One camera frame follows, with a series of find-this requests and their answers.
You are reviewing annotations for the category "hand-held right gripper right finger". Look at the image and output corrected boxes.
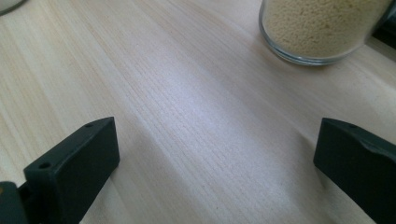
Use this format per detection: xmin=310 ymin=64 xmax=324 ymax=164
xmin=313 ymin=117 xmax=396 ymax=224

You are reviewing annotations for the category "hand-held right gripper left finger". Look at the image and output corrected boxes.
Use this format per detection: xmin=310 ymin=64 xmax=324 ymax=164
xmin=22 ymin=117 xmax=121 ymax=224

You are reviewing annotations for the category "glass jar with yellow grains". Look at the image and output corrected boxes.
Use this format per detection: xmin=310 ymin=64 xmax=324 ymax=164
xmin=259 ymin=0 xmax=393 ymax=66

